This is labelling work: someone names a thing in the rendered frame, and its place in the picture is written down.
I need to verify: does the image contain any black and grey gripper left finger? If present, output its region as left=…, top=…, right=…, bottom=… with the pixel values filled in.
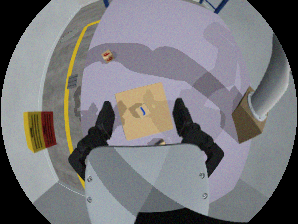
left=68, top=101, right=115, bottom=182

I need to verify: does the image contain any tan flat mat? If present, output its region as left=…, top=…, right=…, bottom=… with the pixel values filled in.
left=115, top=82, right=173, bottom=141

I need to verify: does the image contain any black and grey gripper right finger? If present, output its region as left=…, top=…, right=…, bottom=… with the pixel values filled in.
left=172, top=98, right=224, bottom=178

